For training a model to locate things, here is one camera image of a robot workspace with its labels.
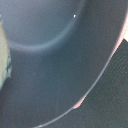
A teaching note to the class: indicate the dark grey pot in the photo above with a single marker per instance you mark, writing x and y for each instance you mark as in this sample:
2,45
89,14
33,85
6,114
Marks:
59,49

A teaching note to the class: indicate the grey gripper finger with green pad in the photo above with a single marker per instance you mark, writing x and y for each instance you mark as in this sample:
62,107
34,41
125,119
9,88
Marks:
5,57

